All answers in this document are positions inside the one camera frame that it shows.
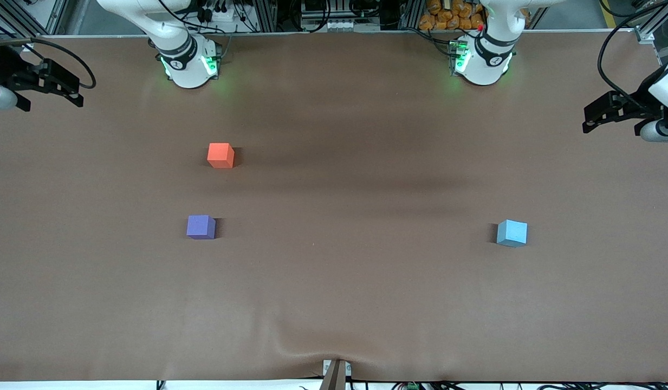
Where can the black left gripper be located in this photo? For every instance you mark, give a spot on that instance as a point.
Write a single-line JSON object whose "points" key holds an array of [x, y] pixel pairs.
{"points": [[640, 101]]}

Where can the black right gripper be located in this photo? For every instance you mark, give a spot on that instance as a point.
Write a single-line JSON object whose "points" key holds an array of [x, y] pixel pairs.
{"points": [[7, 69]]}

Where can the light blue foam block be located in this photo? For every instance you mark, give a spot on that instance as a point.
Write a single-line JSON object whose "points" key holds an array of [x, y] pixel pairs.
{"points": [[511, 234]]}

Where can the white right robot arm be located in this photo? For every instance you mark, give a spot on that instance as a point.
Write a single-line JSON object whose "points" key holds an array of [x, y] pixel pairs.
{"points": [[187, 59]]}

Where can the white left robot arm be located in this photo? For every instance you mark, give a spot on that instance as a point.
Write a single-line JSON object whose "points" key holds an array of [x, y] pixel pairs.
{"points": [[488, 57]]}

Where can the orange foam block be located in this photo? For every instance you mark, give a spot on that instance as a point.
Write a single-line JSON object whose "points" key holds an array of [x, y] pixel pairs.
{"points": [[220, 155]]}

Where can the purple foam block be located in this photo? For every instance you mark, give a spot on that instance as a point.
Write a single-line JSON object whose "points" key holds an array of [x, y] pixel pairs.
{"points": [[200, 226]]}

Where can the white terminal block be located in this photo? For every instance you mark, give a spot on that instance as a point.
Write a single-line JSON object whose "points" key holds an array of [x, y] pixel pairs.
{"points": [[343, 24]]}

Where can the white power strip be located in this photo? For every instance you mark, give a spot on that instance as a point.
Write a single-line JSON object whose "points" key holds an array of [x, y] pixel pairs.
{"points": [[225, 23]]}

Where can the pile of orange objects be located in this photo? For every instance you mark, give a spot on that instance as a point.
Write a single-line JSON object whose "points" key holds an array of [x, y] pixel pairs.
{"points": [[447, 16]]}

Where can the brown table mat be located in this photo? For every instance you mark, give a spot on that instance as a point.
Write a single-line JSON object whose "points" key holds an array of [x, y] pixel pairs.
{"points": [[334, 281]]}

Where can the small green connector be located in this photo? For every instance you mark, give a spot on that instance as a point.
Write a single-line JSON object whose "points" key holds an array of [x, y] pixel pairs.
{"points": [[412, 386]]}

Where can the aluminium frame profile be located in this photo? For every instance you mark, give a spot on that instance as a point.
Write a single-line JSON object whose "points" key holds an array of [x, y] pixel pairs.
{"points": [[25, 16], [656, 24]]}

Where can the brown post with grey bracket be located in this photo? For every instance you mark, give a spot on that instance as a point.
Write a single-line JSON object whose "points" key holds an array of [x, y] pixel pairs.
{"points": [[335, 376]]}

